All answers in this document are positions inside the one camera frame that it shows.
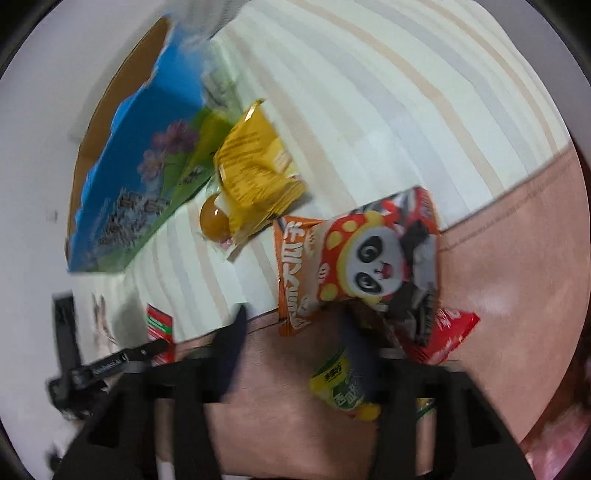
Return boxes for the packaged braised egg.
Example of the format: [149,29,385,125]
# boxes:
[199,193,234,259]

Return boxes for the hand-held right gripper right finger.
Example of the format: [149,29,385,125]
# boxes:
[339,307,529,480]

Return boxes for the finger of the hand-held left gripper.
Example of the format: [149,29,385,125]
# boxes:
[52,294,77,372]
[76,339,171,377]

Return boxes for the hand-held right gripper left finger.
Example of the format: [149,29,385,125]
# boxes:
[53,304,250,480]

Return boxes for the small red snack packet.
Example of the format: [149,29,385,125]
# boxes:
[397,308,481,365]

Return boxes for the panda print snack packet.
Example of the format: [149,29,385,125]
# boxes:
[316,186,440,347]

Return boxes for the yellow snack packet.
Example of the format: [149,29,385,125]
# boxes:
[213,99,308,241]

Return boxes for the red and green snack packet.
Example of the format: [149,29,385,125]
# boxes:
[145,303,176,365]

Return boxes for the green candy packet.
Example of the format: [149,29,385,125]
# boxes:
[308,348,437,422]

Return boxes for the orange snack packet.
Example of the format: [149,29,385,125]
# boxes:
[272,215,342,337]

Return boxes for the blue printed cardboard box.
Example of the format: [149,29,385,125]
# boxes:
[66,14,241,274]

